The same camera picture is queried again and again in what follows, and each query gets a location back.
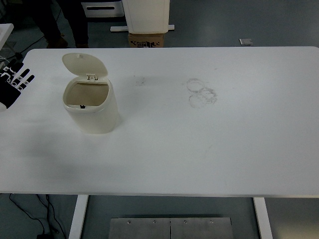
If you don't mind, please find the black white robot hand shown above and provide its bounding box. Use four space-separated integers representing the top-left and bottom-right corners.
0 59 35 112

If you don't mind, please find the cream plastic trash can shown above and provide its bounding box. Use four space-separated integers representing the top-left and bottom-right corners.
62 53 119 134

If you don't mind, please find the white side table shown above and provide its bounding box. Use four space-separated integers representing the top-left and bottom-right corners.
0 23 14 49

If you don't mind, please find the person in dark trousers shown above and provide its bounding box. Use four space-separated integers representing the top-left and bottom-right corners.
32 0 90 49

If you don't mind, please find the white table foot bar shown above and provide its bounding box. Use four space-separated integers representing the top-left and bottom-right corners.
110 24 175 32

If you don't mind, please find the white appliance with slot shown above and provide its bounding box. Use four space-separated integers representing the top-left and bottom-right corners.
81 0 125 18

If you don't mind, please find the left white table leg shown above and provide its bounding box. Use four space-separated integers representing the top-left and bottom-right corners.
68 195 89 239

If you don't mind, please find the white table leg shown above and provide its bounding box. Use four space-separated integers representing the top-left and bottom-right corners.
68 195 89 239
253 197 273 239

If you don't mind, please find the brown cardboard box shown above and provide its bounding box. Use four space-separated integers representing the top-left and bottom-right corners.
128 33 164 48

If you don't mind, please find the metal floor plate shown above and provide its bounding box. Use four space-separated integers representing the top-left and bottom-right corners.
109 218 234 239

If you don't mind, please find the small grey floor plate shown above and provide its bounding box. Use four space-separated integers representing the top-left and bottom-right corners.
239 38 253 46

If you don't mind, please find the right white table leg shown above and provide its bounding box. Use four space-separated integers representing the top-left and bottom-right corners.
253 197 273 239

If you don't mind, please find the black floor cable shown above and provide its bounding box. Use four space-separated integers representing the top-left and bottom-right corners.
8 194 66 239

